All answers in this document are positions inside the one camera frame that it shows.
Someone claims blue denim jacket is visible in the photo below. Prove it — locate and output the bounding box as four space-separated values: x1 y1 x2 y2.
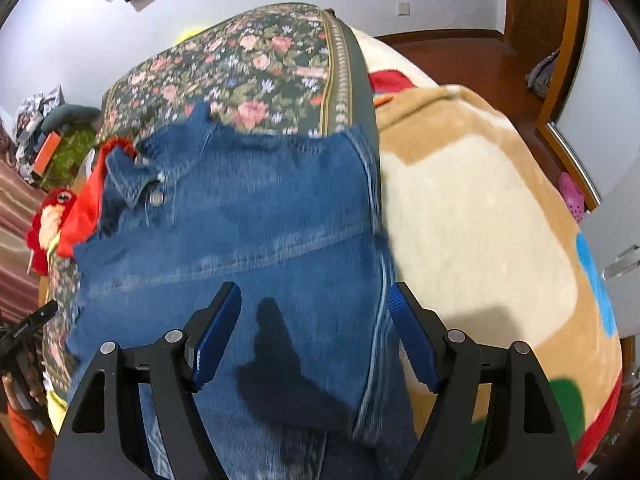
66 104 416 479

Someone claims clutter pile of clothes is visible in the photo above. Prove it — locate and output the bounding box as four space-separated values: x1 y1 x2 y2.
14 84 65 169

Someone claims yellow cloth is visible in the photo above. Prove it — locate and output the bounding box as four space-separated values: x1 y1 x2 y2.
47 390 67 434

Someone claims beige colourful plush blanket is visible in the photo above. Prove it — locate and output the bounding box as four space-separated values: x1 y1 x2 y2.
357 32 623 464

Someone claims red folded garment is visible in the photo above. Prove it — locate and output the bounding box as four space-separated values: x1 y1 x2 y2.
56 138 138 258

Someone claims red plush toy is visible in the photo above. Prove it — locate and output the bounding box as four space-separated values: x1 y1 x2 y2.
26 188 77 276

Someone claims striped pink brown curtain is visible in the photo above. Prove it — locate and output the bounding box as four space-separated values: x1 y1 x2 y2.
0 128 44 323

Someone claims orange shoe box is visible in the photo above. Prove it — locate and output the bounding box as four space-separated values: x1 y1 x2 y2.
32 131 62 177

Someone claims pink slipper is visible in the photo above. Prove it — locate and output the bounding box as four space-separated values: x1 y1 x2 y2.
558 171 586 223

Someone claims white stickered suitcase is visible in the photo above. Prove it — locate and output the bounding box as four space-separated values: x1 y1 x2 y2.
582 158 640 338

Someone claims green patterned storage box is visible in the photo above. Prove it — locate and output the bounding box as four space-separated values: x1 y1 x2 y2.
39 124 96 192

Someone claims grey neck pillow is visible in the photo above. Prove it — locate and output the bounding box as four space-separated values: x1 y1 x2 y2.
40 103 101 132

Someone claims dark floral bed quilt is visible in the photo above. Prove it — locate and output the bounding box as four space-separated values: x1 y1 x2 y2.
43 3 378 400

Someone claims white sliding wardrobe door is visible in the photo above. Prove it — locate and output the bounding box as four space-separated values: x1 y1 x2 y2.
536 0 639 209

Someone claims yellow plastic chair back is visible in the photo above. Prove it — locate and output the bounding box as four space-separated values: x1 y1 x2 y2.
174 27 207 47

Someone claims brown wooden door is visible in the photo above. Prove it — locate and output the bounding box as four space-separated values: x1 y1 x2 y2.
504 0 567 62

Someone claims white wall socket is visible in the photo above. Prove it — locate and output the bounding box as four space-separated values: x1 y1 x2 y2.
396 2 410 16

